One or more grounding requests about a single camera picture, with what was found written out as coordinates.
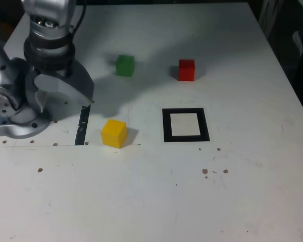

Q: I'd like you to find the black tape strip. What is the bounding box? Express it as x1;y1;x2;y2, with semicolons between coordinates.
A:
74;103;91;146

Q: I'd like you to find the black tape square outline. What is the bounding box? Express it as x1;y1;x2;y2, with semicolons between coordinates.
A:
162;107;211;143

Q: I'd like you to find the red cube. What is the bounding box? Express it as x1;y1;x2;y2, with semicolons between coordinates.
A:
178;59;195;82

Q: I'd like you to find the green cube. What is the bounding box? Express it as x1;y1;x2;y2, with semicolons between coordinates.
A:
115;54;135;77

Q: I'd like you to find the pale ribbed background object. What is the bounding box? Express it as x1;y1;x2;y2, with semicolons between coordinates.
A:
258;0;286;38

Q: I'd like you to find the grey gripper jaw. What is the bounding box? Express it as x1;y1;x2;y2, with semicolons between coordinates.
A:
33;59;95;106
25;69;47;113

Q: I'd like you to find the yellow cube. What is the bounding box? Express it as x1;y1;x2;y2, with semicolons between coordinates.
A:
100;118;128;149

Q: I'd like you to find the white background object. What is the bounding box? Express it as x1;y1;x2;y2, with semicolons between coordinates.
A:
292;30;303;55

